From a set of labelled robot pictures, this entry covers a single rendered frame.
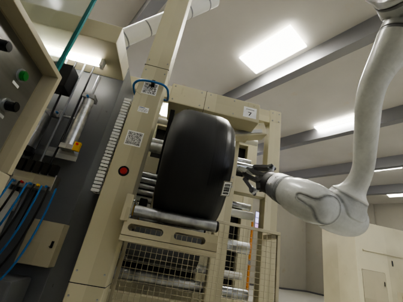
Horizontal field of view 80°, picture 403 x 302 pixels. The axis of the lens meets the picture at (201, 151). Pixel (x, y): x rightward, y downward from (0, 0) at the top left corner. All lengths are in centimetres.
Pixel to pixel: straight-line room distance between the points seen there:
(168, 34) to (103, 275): 125
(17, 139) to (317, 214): 86
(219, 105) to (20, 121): 109
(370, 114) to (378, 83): 7
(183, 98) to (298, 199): 110
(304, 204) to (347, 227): 18
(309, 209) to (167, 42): 118
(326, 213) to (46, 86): 92
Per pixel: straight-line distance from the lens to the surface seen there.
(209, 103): 159
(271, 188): 75
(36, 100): 96
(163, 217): 96
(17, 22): 86
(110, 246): 105
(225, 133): 100
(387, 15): 80
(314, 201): 64
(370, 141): 77
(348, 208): 76
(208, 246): 95
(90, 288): 107
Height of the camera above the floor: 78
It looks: 24 degrees up
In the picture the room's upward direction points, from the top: 11 degrees clockwise
